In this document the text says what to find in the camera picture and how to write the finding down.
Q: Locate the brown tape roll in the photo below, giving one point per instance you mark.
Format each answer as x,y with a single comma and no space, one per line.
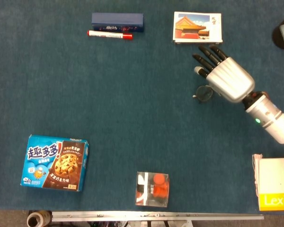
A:
35,220

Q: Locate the aluminium rail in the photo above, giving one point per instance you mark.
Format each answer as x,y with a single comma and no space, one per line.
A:
156,215

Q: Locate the black-framed eyeglasses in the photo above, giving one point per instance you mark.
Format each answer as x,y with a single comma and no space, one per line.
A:
204,93

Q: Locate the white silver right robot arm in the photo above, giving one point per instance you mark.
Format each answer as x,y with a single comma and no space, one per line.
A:
269,118

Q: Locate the red white marker pen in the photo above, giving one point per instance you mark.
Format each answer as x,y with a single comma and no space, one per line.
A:
106,34

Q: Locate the worn pinkish paper stack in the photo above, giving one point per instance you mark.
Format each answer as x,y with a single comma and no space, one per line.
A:
255,170

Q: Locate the palace picture postcard box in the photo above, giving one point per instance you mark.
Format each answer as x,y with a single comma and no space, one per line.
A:
196,27

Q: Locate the navy blue pencil case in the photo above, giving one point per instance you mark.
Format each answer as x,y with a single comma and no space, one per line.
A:
117,20

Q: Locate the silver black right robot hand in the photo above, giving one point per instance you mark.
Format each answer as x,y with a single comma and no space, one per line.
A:
232,79

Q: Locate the black mesh pen holder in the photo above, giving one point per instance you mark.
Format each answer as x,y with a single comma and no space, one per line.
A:
277,35

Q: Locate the white yellow Lexicon book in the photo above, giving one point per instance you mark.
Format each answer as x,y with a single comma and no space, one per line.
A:
274,182

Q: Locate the clear box with red pieces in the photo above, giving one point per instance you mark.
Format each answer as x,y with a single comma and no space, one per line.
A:
153,189

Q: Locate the blue chocolate cookie box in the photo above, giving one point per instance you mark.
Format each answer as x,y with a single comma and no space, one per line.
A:
54,163

